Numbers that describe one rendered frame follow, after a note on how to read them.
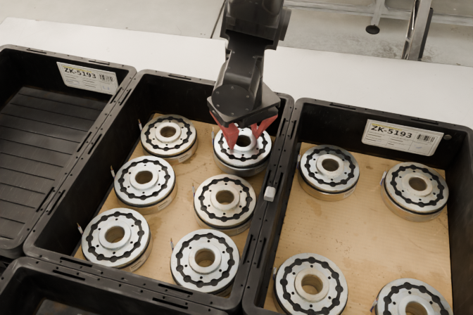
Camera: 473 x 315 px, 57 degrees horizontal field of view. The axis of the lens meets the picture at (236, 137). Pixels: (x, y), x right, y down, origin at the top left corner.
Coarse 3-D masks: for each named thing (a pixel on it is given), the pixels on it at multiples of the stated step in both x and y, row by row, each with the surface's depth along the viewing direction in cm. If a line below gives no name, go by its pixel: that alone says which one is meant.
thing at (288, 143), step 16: (352, 112) 76; (368, 112) 75; (384, 112) 75; (288, 128) 73; (448, 128) 73; (464, 128) 73; (288, 144) 70; (288, 160) 68; (272, 208) 62; (272, 224) 60; (256, 256) 57; (256, 272) 56; (256, 288) 54
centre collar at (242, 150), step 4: (240, 132) 78; (244, 132) 78; (248, 132) 78; (240, 136) 78; (244, 136) 78; (248, 136) 77; (252, 136) 77; (252, 140) 77; (252, 144) 76; (256, 144) 77; (236, 148) 75; (240, 148) 75; (244, 148) 75; (248, 148) 75; (252, 148) 75; (240, 152) 75; (244, 152) 75
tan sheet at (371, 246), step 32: (384, 160) 81; (288, 224) 72; (320, 224) 72; (352, 224) 72; (384, 224) 72; (416, 224) 72; (288, 256) 68; (352, 256) 68; (384, 256) 68; (416, 256) 68; (448, 256) 68; (352, 288) 64; (448, 288) 64
